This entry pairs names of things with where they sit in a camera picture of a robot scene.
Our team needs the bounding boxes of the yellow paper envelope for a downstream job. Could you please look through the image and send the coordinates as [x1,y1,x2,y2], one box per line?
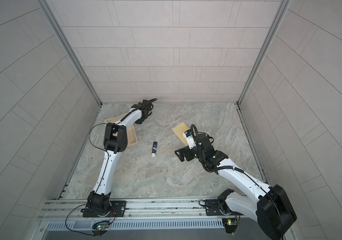
[172,122,189,146]

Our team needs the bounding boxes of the beige decorated letter paper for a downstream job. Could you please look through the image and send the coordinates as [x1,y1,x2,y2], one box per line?
[105,114,138,146]

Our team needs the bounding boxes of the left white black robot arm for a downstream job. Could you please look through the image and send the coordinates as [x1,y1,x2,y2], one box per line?
[81,98,158,218]

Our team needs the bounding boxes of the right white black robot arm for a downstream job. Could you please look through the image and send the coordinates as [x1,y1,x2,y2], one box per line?
[175,130,297,240]

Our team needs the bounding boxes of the blue white glue stick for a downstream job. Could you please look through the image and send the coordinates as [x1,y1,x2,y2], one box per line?
[151,142,158,157]

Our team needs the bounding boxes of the right green circuit board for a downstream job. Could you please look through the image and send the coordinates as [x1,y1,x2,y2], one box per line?
[222,219,239,234]

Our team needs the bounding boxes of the green circuit board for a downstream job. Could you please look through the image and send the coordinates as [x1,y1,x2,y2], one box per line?
[92,221,110,236]
[222,219,239,234]

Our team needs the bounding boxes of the left green circuit board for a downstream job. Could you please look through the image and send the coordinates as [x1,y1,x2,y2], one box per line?
[92,221,110,236]

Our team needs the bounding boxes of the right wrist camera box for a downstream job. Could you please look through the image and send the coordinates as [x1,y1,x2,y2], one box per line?
[183,129,196,150]

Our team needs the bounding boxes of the right black corrugated cable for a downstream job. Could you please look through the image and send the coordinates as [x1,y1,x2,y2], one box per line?
[190,123,214,173]

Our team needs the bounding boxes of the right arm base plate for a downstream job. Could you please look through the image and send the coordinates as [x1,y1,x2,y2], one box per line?
[198,199,242,216]

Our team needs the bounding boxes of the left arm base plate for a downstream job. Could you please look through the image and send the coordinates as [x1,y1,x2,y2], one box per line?
[81,201,127,218]

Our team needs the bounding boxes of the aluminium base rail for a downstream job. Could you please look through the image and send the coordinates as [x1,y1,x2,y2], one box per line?
[38,197,248,221]

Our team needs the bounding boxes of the white slotted cable duct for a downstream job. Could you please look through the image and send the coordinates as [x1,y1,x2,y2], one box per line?
[47,218,224,233]

